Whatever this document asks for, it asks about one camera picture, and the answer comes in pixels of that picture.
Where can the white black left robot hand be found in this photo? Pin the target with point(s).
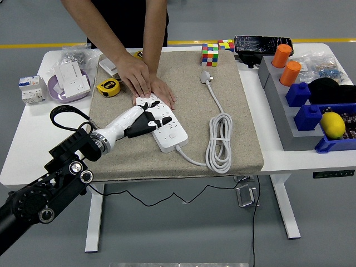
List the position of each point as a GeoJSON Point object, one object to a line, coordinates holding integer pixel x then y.
{"type": "Point", "coordinates": [119, 125]}

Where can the person's right hand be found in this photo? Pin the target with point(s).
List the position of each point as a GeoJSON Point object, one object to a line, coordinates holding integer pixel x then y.
{"type": "Point", "coordinates": [135, 75]}

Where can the person's left hand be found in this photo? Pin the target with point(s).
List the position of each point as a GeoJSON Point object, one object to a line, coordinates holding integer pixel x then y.
{"type": "Point", "coordinates": [164, 91]}

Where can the black plug adapter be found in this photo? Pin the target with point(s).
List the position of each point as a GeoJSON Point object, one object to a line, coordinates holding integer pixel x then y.
{"type": "Point", "coordinates": [139, 126]}

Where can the white power strip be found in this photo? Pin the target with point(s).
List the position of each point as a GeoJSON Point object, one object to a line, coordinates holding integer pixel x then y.
{"type": "Point", "coordinates": [172, 139]}

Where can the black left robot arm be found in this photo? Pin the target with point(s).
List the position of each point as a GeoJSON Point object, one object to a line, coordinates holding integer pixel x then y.
{"type": "Point", "coordinates": [41, 194]}

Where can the person's left forearm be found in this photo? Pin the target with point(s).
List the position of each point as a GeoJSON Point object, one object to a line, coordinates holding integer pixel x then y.
{"type": "Point", "coordinates": [153, 33]}

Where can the person's right forearm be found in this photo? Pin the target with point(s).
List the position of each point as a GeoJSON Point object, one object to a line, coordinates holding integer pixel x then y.
{"type": "Point", "coordinates": [98, 27]}

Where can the yellow tape measure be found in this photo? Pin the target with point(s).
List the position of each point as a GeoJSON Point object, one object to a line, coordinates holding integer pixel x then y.
{"type": "Point", "coordinates": [109, 86]}

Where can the grey-brown fabric mat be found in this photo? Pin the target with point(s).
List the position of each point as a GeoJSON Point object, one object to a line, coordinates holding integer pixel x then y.
{"type": "Point", "coordinates": [189, 111]}

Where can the large Rubik's cube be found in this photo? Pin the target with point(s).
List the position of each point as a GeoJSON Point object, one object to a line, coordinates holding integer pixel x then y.
{"type": "Point", "coordinates": [210, 55]}

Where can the person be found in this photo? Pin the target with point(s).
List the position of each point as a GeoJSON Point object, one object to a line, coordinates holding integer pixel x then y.
{"type": "Point", "coordinates": [125, 16]}

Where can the clear bag of screws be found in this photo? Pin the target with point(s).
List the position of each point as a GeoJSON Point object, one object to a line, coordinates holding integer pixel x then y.
{"type": "Point", "coordinates": [75, 55]}

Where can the small Rubik's cube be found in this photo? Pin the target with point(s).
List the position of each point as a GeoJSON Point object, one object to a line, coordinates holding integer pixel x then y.
{"type": "Point", "coordinates": [226, 45]}

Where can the purple bowl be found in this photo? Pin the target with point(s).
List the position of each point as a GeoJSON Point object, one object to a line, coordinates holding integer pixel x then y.
{"type": "Point", "coordinates": [51, 86]}

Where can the white circuit breaker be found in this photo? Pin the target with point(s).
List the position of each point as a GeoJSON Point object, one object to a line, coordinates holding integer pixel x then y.
{"type": "Point", "coordinates": [30, 89]}

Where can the black plastic-wrapped device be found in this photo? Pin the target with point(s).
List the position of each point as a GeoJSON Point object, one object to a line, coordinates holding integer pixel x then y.
{"type": "Point", "coordinates": [258, 44]}

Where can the grey stepped peg block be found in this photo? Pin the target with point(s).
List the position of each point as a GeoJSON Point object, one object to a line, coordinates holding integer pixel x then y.
{"type": "Point", "coordinates": [278, 111]}

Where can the orange cylinder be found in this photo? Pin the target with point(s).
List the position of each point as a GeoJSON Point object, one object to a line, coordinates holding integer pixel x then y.
{"type": "Point", "coordinates": [281, 55]}
{"type": "Point", "coordinates": [290, 73]}

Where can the blue plastic peg block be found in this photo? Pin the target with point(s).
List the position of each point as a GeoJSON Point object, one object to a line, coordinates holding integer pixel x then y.
{"type": "Point", "coordinates": [298, 96]}
{"type": "Point", "coordinates": [307, 118]}

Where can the white table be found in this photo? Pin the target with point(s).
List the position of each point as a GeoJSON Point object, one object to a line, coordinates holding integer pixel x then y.
{"type": "Point", "coordinates": [278, 167]}

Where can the clear bag of coloured parts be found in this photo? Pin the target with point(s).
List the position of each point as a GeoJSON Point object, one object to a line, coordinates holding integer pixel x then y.
{"type": "Point", "coordinates": [322, 66]}

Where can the black cloth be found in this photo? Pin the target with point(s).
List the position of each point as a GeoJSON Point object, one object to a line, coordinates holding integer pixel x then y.
{"type": "Point", "coordinates": [331, 91]}

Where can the yellow lemon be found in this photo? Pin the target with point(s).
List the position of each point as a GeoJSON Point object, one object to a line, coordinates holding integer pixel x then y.
{"type": "Point", "coordinates": [332, 125]}

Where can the blue plastic bin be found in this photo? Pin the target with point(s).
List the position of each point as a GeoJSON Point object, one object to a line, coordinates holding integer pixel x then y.
{"type": "Point", "coordinates": [333, 146]}

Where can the black table control panel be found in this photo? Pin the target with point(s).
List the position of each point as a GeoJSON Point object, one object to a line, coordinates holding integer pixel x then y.
{"type": "Point", "coordinates": [333, 174]}

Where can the dark small electronic parts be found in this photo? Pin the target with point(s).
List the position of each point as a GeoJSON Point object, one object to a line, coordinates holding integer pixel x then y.
{"type": "Point", "coordinates": [351, 122]}

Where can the white wall switch box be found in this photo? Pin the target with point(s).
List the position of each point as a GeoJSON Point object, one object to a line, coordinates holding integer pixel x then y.
{"type": "Point", "coordinates": [107, 66]}

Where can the white wall socket panel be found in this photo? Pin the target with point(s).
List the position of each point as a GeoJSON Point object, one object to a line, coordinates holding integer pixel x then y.
{"type": "Point", "coordinates": [75, 86]}

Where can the white wall switch panel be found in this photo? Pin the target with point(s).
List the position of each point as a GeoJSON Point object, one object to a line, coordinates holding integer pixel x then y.
{"type": "Point", "coordinates": [66, 71]}

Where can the small silver metal bracket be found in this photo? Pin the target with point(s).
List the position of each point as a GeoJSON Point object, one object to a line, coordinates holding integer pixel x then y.
{"type": "Point", "coordinates": [244, 178]}

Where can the large silver metal bracket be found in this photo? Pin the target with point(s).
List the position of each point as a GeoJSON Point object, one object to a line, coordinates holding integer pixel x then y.
{"type": "Point", "coordinates": [246, 196]}

